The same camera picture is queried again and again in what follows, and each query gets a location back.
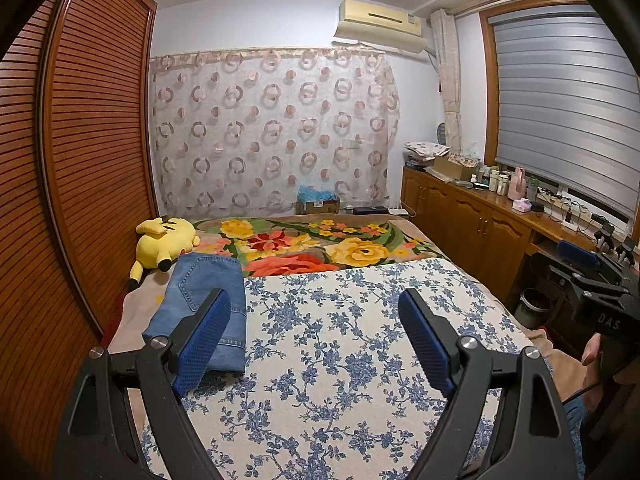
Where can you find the person's right hand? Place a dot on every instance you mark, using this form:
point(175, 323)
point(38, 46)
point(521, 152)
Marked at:
point(592, 360)

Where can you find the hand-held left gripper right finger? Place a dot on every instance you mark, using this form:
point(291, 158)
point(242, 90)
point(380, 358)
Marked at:
point(427, 345)

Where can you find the dark trash bin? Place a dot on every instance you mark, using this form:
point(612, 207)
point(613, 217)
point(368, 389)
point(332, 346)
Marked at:
point(532, 305)

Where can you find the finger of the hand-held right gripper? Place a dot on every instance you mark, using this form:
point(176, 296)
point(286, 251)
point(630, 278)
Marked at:
point(565, 275)
point(577, 252)

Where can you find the pink bottle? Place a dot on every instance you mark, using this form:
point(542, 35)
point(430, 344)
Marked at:
point(517, 182)

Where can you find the white router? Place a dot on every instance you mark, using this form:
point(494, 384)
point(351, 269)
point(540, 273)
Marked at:
point(397, 210)

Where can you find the wooden louvred wardrobe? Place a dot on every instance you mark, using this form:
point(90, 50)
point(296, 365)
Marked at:
point(90, 160)

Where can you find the flat black box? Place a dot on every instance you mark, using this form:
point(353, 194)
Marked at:
point(370, 210)

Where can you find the cluster of toiletry bottles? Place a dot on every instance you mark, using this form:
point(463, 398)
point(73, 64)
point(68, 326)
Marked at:
point(492, 177)

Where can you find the cardboard box with blue plastic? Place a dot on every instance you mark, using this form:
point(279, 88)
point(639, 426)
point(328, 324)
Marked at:
point(317, 200)

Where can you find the grey window blind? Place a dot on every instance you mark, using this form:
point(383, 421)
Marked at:
point(565, 100)

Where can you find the yellow plush toy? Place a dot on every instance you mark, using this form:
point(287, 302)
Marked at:
point(160, 242)

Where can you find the open cardboard box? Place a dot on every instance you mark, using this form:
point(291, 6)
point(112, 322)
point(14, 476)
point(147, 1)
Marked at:
point(457, 165)

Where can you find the blue floral bed sheet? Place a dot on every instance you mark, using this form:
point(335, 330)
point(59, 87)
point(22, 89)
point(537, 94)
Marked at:
point(325, 360)

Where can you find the blue denim pants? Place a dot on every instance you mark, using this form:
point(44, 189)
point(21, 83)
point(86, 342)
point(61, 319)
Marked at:
point(200, 285)

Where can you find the white power strip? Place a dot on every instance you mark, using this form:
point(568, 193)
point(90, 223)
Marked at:
point(570, 220)

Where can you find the wooden sideboard cabinet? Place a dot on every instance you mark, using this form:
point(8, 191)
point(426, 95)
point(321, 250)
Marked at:
point(460, 220)

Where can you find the person's leg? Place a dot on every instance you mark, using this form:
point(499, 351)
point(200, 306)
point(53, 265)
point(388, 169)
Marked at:
point(575, 425)

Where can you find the pink tissue box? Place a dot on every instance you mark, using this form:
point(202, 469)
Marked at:
point(522, 205)

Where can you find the folded floral cloth pile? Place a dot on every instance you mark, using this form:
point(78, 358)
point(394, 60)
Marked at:
point(425, 149)

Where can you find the colourful floral blanket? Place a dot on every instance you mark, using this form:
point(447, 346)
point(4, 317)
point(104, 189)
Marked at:
point(310, 242)

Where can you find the circle-patterned sheer curtain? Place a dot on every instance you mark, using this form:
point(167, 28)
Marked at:
point(270, 125)

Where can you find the small black stand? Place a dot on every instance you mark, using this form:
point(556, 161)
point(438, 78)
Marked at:
point(626, 251)
point(606, 237)

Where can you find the tied beige curtain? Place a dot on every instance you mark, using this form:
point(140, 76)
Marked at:
point(450, 85)

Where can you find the wall air conditioner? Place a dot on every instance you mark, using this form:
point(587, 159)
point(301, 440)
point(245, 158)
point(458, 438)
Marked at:
point(382, 20)

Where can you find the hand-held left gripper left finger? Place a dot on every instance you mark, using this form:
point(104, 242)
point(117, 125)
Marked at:
point(205, 340)

